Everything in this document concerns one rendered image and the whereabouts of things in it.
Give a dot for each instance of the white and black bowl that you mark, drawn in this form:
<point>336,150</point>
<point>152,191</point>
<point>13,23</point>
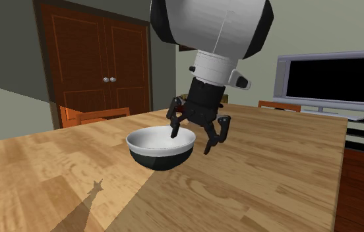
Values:
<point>160,160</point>

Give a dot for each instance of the grey flat screen television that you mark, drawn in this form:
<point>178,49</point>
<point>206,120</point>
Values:
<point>330,78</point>

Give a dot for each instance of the black television shelf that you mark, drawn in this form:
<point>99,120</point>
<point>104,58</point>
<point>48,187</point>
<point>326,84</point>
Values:
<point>363,133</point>

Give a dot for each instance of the orange wooden chair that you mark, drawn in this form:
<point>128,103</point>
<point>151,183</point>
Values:
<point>72,117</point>

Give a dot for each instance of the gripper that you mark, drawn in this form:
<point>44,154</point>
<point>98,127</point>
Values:
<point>205,102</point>

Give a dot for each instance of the brown wooden double door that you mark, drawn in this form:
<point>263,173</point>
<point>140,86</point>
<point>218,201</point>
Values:
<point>82,58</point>

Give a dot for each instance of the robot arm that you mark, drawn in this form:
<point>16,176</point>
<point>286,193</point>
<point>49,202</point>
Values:
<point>214,25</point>

